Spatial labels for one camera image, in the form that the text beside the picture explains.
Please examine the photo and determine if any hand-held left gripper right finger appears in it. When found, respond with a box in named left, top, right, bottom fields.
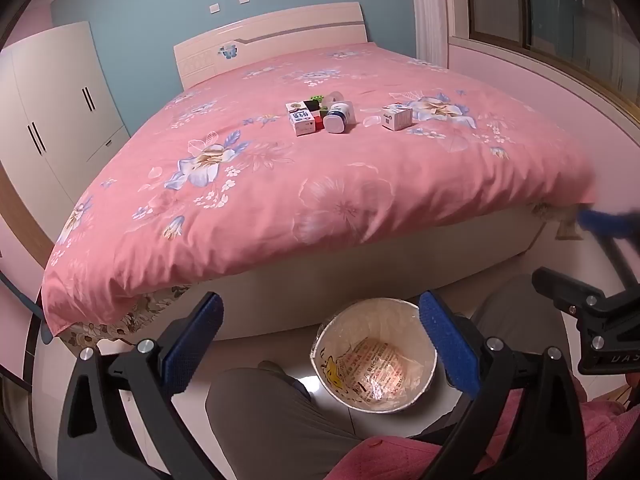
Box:
left=419, top=290, right=588, bottom=480

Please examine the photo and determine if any white jar with dark lid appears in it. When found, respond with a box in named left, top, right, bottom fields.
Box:
left=322, top=101, right=357, bottom=135

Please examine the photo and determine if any red wooden block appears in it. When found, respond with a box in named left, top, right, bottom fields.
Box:
left=303, top=100, right=322, bottom=134

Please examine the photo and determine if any window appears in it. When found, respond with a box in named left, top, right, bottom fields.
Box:
left=462, top=0, right=640, bottom=123

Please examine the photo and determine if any round bin with plastic bag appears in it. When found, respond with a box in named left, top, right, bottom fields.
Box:
left=311, top=298, right=439, bottom=415

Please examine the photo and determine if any pink fleece garment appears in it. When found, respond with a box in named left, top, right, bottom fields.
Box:
left=320, top=372, right=640, bottom=480

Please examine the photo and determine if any white curtain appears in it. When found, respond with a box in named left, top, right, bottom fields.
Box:
left=409, top=0, right=452, bottom=68

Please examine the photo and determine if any white box with blue print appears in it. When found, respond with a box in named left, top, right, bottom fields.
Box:
left=285, top=101, right=316, bottom=137

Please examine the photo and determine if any person's left leg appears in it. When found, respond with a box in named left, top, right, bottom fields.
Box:
left=205, top=366, right=373, bottom=480

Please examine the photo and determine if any person's leg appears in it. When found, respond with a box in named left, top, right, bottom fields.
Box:
left=470, top=276, right=583, bottom=361
left=205, top=366, right=373, bottom=480

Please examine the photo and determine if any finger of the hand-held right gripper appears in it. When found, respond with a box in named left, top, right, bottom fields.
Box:
left=531, top=266, right=608, bottom=315
left=577, top=204, right=640, bottom=293

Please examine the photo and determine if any small white box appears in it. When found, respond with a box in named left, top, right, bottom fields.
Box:
left=381, top=104, right=414, bottom=131

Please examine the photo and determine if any person's right leg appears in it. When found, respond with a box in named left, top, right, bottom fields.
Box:
left=470, top=276, right=583, bottom=361

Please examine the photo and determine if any white wardrobe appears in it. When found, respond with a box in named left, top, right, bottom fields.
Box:
left=0, top=21, right=132, bottom=253

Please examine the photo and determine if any pink floral blanket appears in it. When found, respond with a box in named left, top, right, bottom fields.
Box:
left=40, top=42, right=598, bottom=339

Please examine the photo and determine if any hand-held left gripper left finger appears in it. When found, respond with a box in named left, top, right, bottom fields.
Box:
left=57, top=291, right=226, bottom=480

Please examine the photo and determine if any floral bed sheet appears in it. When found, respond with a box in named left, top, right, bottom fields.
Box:
left=62, top=284, right=201, bottom=347

